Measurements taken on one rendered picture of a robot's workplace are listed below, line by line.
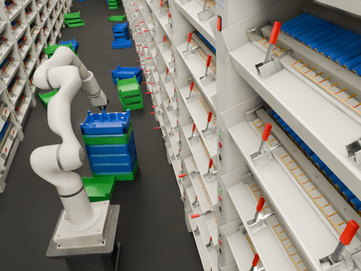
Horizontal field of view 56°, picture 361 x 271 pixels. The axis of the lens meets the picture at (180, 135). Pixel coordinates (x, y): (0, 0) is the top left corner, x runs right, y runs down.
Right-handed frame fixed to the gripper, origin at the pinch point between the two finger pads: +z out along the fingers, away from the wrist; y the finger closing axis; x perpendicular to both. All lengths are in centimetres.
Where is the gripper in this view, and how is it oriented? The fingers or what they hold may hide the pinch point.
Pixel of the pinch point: (102, 107)
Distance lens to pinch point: 233.2
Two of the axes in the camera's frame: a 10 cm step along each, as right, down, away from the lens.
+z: 1.2, 5.2, 8.4
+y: 9.9, -1.2, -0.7
